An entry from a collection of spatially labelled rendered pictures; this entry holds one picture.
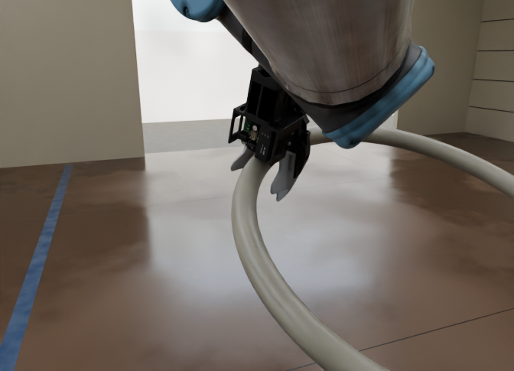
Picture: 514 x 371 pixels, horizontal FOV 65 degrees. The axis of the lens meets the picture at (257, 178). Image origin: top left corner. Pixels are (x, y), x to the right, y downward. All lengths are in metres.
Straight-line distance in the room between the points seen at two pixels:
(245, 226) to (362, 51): 0.28
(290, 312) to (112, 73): 5.67
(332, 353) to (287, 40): 0.27
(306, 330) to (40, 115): 5.80
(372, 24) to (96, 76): 5.82
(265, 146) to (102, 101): 5.51
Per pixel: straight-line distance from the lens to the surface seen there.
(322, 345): 0.37
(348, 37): 0.17
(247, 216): 0.45
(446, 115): 8.46
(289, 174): 0.58
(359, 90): 0.25
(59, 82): 5.99
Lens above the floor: 1.39
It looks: 17 degrees down
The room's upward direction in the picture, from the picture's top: straight up
